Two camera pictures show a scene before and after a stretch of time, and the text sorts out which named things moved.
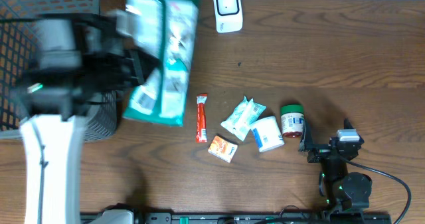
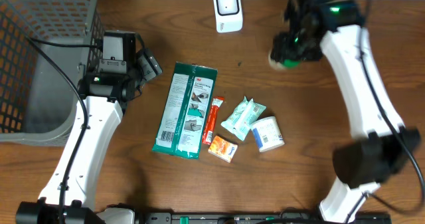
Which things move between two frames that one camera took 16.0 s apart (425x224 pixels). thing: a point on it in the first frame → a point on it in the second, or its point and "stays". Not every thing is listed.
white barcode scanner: x=228 y=9 stays
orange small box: x=222 y=148 stays
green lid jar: x=292 y=117 → x=285 y=64
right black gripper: x=320 y=151 → x=282 y=48
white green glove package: x=169 y=25 → x=182 y=121
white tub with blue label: x=267 y=134 stays
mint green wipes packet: x=245 y=114 stays
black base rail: x=119 y=217 stays
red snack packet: x=201 y=128 → x=208 y=129
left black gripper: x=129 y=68 stays
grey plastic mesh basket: x=22 y=6 stays
